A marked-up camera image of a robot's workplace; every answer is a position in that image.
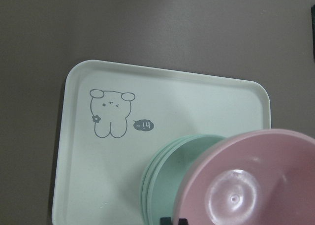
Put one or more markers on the cream rabbit tray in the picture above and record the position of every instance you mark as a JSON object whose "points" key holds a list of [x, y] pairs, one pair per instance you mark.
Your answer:
{"points": [[117, 116]]}

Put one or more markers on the stacked green bowls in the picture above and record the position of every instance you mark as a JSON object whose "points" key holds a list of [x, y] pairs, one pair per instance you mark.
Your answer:
{"points": [[165, 171]]}

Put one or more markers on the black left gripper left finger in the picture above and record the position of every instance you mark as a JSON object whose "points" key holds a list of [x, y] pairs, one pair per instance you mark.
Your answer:
{"points": [[165, 221]]}

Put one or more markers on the small pink bowl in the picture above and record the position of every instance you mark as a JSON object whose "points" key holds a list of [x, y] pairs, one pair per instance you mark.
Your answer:
{"points": [[264, 177]]}

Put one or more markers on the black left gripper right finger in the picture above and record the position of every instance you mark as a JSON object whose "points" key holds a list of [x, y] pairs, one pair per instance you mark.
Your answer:
{"points": [[182, 221]]}

